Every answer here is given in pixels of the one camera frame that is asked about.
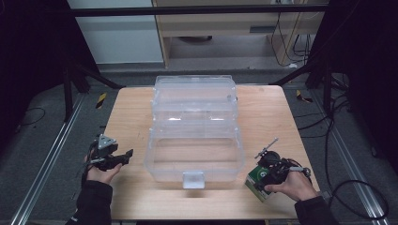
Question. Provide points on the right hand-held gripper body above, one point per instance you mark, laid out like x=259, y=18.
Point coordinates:
x=275, y=165

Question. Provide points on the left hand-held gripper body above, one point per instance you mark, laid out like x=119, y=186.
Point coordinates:
x=104, y=159

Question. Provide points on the green cardboard box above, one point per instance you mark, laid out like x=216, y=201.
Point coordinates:
x=253, y=182

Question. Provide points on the clear plastic storage box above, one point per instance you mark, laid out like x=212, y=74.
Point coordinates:
x=194, y=131

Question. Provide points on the person's left hand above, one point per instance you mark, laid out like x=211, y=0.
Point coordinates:
x=100, y=176

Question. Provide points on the person's right hand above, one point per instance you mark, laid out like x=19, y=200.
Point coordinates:
x=297, y=187

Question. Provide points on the yellow black striped tape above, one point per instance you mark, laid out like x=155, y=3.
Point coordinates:
x=101, y=100
x=303, y=97

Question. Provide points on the black metal stand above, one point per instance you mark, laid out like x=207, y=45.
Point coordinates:
x=67, y=93
x=327, y=90

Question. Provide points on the white plug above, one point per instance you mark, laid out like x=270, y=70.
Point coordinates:
x=292, y=65

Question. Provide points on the white cabinet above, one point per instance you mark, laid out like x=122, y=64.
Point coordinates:
x=119, y=43

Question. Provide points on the black curtain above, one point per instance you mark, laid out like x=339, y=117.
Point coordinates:
x=369, y=62
x=31, y=47

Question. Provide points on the light wooden desk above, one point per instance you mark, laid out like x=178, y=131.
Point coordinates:
x=219, y=25

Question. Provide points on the black horizontal bar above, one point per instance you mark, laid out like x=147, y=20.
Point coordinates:
x=187, y=11

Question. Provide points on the aluminium floor rail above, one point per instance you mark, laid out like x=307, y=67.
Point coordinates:
x=47, y=162
x=344, y=150

